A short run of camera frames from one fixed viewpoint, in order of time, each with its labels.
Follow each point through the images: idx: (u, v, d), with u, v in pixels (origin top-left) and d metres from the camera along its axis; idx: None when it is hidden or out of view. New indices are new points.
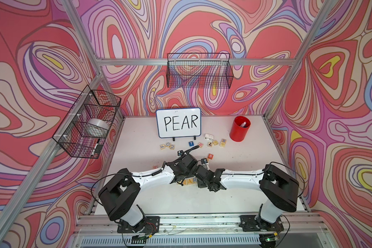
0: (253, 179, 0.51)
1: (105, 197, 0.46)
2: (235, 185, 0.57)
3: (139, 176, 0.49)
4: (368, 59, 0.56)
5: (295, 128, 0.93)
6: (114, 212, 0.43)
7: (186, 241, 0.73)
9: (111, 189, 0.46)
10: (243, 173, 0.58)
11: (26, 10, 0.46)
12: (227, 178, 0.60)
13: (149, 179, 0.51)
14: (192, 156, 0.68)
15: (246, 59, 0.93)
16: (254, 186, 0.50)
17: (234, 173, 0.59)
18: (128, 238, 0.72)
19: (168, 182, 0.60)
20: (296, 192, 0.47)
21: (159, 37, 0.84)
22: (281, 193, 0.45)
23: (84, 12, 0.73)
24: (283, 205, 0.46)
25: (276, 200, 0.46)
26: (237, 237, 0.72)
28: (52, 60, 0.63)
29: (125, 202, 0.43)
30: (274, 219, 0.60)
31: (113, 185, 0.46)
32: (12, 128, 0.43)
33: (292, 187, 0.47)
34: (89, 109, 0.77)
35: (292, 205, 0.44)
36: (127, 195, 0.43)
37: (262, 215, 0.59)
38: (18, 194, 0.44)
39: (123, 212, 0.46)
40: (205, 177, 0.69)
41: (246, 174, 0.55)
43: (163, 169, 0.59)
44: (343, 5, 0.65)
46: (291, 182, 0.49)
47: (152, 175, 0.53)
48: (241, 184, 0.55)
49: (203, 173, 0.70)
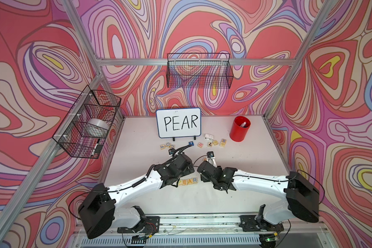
0: (276, 185, 0.47)
1: (83, 214, 0.43)
2: (249, 188, 0.54)
3: (117, 190, 0.45)
4: (368, 59, 0.56)
5: (295, 128, 0.93)
6: (92, 230, 0.40)
7: (186, 241, 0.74)
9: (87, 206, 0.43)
10: (261, 177, 0.52)
11: (25, 10, 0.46)
12: (242, 180, 0.55)
13: (128, 191, 0.47)
14: (184, 158, 0.62)
15: (246, 59, 0.93)
16: (275, 192, 0.47)
17: (250, 176, 0.54)
18: (128, 238, 0.72)
19: (157, 188, 0.56)
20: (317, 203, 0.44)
21: (159, 37, 0.84)
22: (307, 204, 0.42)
23: (84, 12, 0.73)
24: (305, 215, 0.43)
25: (299, 210, 0.43)
26: (237, 237, 0.72)
28: (52, 60, 0.63)
29: (103, 219, 0.41)
30: (275, 221, 0.60)
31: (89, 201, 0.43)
32: (12, 128, 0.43)
33: (314, 198, 0.45)
34: (89, 109, 0.77)
35: (315, 216, 0.42)
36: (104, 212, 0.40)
37: (264, 215, 0.65)
38: (18, 194, 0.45)
39: (103, 228, 0.43)
40: (213, 176, 0.63)
41: (268, 180, 0.50)
43: (145, 178, 0.53)
44: (343, 5, 0.65)
46: (312, 192, 0.45)
47: (132, 187, 0.48)
48: (257, 188, 0.51)
49: (212, 171, 0.64)
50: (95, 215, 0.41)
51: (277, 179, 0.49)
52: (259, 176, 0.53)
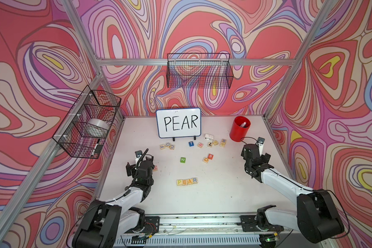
0: (296, 188, 0.49)
1: (83, 238, 0.41)
2: (274, 185, 0.57)
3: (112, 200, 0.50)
4: (368, 59, 0.56)
5: (295, 128, 0.93)
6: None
7: (186, 241, 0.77)
9: (86, 227, 0.42)
10: (290, 180, 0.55)
11: (25, 10, 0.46)
12: (270, 173, 0.59)
13: (122, 199, 0.52)
14: (146, 166, 0.68)
15: (246, 60, 0.93)
16: (293, 195, 0.48)
17: (279, 174, 0.58)
18: (128, 238, 0.72)
19: (138, 199, 0.61)
20: (331, 231, 0.41)
21: (159, 37, 0.84)
22: (317, 219, 0.41)
23: (84, 12, 0.73)
24: (306, 228, 0.43)
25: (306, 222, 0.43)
26: (237, 237, 0.72)
28: (52, 60, 0.63)
29: (112, 229, 0.42)
30: (274, 221, 0.61)
31: (88, 222, 0.43)
32: (13, 128, 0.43)
33: (331, 225, 0.42)
34: (90, 109, 0.77)
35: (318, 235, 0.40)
36: (111, 219, 0.43)
37: (267, 211, 0.66)
38: (18, 194, 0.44)
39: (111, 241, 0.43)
40: (252, 160, 0.68)
41: (292, 183, 0.52)
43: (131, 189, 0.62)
44: (343, 5, 0.65)
46: (334, 221, 0.42)
47: (124, 196, 0.55)
48: (279, 187, 0.54)
49: (254, 155, 0.68)
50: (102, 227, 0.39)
51: (302, 185, 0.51)
52: (289, 179, 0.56)
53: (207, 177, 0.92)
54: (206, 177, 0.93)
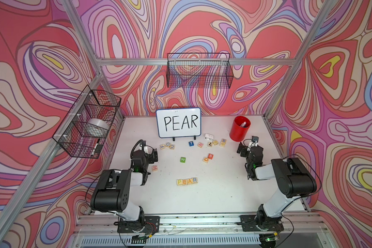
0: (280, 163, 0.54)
1: (101, 195, 0.46)
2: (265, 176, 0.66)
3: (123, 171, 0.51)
4: (368, 59, 0.56)
5: (295, 128, 0.93)
6: (120, 200, 0.45)
7: (186, 241, 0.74)
9: (102, 188, 0.47)
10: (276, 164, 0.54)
11: (25, 10, 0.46)
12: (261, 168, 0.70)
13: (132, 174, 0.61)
14: (140, 155, 0.74)
15: (246, 59, 0.93)
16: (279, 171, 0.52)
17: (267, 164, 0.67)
18: (128, 238, 0.72)
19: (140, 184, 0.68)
20: (302, 181, 0.49)
21: (159, 37, 0.84)
22: (286, 170, 0.52)
23: (84, 12, 0.73)
24: (282, 186, 0.51)
25: (280, 178, 0.52)
26: (237, 236, 0.72)
28: (52, 60, 0.63)
29: (126, 184, 0.48)
30: (271, 213, 0.62)
31: (103, 184, 0.48)
32: (12, 128, 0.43)
33: (301, 176, 0.50)
34: (89, 109, 0.77)
35: (288, 182, 0.48)
36: (125, 174, 0.50)
37: (264, 204, 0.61)
38: (18, 193, 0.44)
39: (125, 200, 0.48)
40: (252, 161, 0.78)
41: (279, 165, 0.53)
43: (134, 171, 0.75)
44: (343, 5, 0.65)
46: (305, 175, 0.51)
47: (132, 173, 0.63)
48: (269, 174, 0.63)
49: (256, 158, 0.75)
50: (118, 184, 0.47)
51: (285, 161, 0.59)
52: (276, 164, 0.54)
53: (207, 177, 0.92)
54: (206, 177, 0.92)
